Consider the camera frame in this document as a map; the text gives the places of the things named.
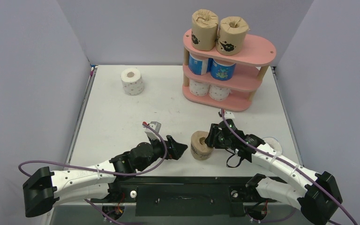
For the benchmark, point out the white floral roll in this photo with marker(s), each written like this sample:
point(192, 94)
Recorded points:
point(218, 93)
point(199, 89)
point(132, 81)

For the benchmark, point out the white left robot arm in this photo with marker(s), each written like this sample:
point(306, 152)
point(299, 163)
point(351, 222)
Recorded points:
point(45, 188)

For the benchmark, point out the blue roll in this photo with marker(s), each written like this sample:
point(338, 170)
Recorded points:
point(222, 70)
point(199, 65)
point(274, 144)

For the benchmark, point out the brown wrapped roll on shelf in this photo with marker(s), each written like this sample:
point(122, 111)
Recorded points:
point(204, 29)

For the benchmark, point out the brown paper roll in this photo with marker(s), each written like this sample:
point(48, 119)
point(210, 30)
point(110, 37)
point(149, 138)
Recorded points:
point(231, 34)

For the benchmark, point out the aluminium frame rail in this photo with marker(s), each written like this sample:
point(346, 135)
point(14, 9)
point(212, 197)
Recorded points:
point(73, 213)

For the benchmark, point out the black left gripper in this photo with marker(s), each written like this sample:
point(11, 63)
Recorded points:
point(175, 150)

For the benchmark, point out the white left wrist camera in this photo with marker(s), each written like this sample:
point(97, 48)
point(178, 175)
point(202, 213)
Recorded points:
point(152, 130)

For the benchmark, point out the pink three-tier wooden shelf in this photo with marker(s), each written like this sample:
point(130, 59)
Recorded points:
point(251, 64)

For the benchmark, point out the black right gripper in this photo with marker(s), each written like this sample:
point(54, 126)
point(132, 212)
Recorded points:
point(215, 136)

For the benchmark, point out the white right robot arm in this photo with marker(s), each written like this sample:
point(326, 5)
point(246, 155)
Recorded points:
point(316, 195)

